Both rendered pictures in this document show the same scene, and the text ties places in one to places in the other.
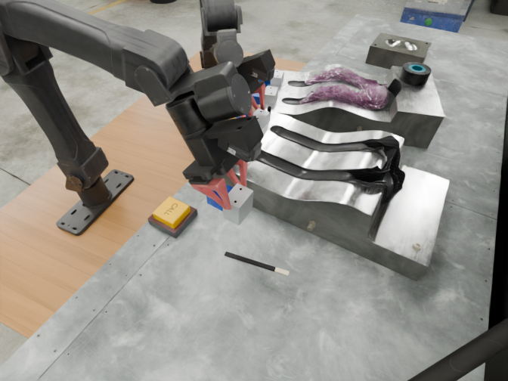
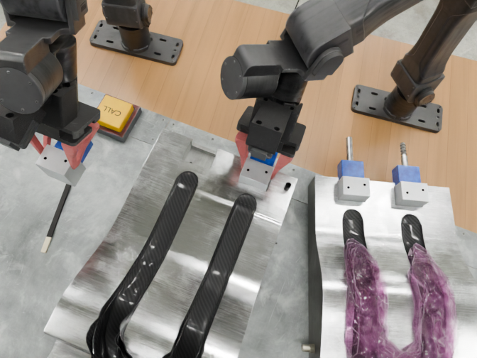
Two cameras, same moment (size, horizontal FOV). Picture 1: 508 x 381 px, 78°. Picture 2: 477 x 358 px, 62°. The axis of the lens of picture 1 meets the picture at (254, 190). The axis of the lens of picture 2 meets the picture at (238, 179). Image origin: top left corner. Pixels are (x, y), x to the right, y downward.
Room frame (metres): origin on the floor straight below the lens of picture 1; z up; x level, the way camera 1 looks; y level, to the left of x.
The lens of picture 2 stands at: (0.56, -0.27, 1.53)
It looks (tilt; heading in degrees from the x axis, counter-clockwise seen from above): 67 degrees down; 70
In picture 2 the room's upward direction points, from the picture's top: 11 degrees clockwise
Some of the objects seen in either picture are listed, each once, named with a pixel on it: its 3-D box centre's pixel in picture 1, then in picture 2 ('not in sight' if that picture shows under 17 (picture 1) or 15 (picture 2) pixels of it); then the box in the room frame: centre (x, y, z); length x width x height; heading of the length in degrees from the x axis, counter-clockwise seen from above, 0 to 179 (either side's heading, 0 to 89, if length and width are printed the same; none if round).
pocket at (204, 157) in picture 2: not in sight; (200, 158); (0.60, 0.04, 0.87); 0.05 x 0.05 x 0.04; 60
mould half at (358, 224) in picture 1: (329, 173); (172, 288); (0.52, -0.18, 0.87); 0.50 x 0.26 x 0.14; 60
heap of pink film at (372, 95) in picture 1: (346, 85); (401, 317); (0.87, -0.28, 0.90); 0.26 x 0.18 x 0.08; 77
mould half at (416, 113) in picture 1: (344, 97); (394, 321); (0.87, -0.28, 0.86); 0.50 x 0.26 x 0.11; 77
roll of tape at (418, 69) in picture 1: (414, 73); not in sight; (0.88, -0.48, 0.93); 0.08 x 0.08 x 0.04
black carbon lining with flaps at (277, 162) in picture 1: (327, 153); (179, 275); (0.54, -0.17, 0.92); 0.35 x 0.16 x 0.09; 60
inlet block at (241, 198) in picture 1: (217, 193); (77, 140); (0.40, 0.07, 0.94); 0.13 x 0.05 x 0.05; 59
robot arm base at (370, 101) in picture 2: not in sight; (404, 99); (1.05, 0.14, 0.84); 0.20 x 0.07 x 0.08; 156
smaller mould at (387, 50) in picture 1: (398, 53); not in sight; (1.23, -0.57, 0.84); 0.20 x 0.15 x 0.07; 60
